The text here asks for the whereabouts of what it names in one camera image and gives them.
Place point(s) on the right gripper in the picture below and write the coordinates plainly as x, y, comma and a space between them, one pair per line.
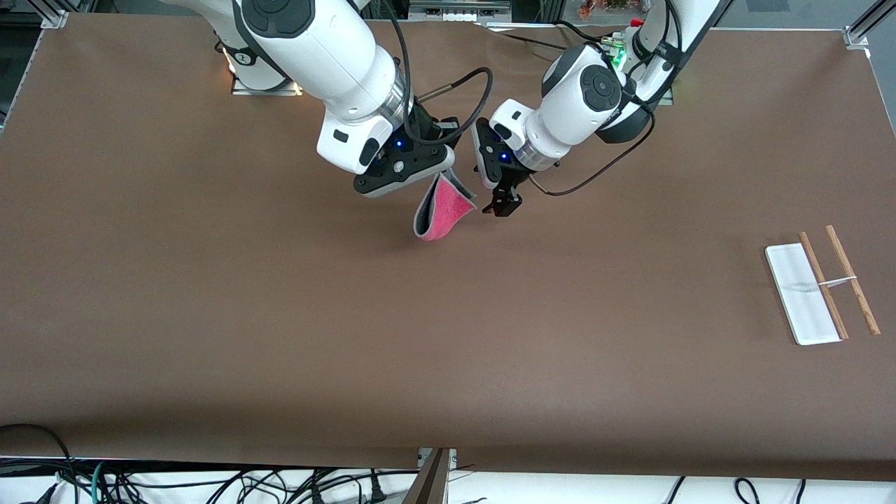
424, 131

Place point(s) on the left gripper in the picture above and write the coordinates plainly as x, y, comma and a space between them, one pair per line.
509, 183

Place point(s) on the pink towel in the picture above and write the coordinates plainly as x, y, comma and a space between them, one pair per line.
441, 213

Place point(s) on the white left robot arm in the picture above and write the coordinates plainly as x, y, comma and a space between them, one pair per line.
595, 87

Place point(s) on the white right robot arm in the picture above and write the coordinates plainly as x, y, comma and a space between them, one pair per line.
329, 56

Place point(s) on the grey device white connectors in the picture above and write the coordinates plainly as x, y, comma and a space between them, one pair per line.
458, 8

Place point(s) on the brown table cover sheet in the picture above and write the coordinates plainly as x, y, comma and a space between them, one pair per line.
448, 315

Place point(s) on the brown wooden beam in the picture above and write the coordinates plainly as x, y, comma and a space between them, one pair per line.
428, 483

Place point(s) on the white rectangular tray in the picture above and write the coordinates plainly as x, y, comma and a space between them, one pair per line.
805, 301

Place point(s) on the small metal bracket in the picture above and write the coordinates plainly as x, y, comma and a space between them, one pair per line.
452, 455

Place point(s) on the aluminium frame profile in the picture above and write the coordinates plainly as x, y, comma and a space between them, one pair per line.
864, 28

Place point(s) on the aluminium frame corner bracket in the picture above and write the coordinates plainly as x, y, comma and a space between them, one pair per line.
56, 19

